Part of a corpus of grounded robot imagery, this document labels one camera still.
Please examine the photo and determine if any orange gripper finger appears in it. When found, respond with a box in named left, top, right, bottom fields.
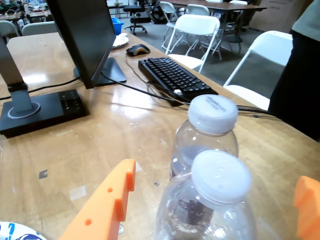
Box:
left=293, top=175, right=320, bottom=240
left=58, top=158, right=137, bottom=240

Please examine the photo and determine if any clear bottle blue white label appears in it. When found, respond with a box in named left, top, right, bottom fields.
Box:
left=153, top=149, right=258, bottom=240

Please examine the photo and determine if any clear bottle dark label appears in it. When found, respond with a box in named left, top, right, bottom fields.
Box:
left=169, top=94, right=240, bottom=181

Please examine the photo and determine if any white paper plate blue pattern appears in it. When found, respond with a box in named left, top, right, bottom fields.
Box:
left=0, top=221, right=48, bottom=240

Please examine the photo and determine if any grey stand with black base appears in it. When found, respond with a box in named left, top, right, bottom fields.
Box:
left=0, top=32, right=90, bottom=139

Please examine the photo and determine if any person in dark trousers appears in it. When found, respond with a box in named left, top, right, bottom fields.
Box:
left=267, top=0, right=320, bottom=144

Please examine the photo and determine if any black keyboard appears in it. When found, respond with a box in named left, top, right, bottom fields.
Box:
left=138, top=56, right=219, bottom=103

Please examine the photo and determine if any white folding chair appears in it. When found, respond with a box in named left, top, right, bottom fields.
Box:
left=163, top=14, right=221, bottom=74
left=159, top=1, right=179, bottom=51
left=186, top=4, right=211, bottom=16
left=223, top=30, right=294, bottom=111
left=21, top=21, right=61, bottom=37
left=0, top=20, right=20, bottom=43

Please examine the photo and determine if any black computer mouse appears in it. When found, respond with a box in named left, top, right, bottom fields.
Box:
left=126, top=43, right=151, bottom=57

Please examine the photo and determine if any black computer monitor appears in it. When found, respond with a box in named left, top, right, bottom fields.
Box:
left=46, top=0, right=127, bottom=90

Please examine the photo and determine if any blue plastic bin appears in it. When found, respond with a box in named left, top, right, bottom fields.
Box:
left=111, top=17, right=125, bottom=36

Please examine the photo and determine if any large cardboard box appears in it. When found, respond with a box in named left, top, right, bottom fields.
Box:
left=249, top=0, right=315, bottom=33

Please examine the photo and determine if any black office chair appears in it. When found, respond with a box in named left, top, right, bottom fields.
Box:
left=122, top=0, right=149, bottom=36

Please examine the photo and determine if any black floor fan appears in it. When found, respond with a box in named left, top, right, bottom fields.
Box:
left=151, top=2, right=169, bottom=25

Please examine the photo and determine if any cluttered workbench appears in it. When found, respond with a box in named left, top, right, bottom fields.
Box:
left=0, top=0, right=52, bottom=25

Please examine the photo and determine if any brown folding table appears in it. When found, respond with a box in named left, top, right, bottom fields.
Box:
left=163, top=0, right=268, bottom=51

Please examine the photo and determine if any black monitor cable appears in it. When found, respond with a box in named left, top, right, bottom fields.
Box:
left=100, top=71, right=286, bottom=122

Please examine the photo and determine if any black desk cable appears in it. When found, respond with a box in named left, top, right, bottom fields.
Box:
left=0, top=76, right=81, bottom=101

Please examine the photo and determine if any thin brown mouse cable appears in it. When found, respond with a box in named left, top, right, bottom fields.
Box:
left=124, top=52, right=186, bottom=106

